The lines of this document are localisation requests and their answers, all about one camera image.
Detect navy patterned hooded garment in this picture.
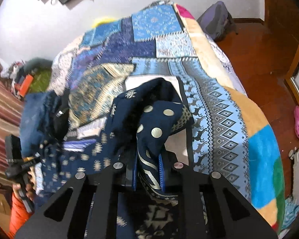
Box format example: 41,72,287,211
37,78,193,238

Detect orange left sleeve forearm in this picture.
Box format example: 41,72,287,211
7,193,33,238

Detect person left hand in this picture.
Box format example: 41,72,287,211
12,169,36,202

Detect folded blue jeans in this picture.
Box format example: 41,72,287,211
20,89,70,158

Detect striped red curtain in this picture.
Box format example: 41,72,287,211
0,64,23,194

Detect patchwork bed quilt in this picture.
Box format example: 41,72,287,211
42,1,285,231

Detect orange box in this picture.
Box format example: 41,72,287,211
19,74,33,98

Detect green patterned storage box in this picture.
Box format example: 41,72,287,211
28,69,51,93

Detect dark grey garment pile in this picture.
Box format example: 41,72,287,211
23,57,53,74

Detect grey purple backpack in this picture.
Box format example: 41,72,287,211
197,1,238,42

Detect yellow round object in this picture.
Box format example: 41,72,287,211
92,16,117,28

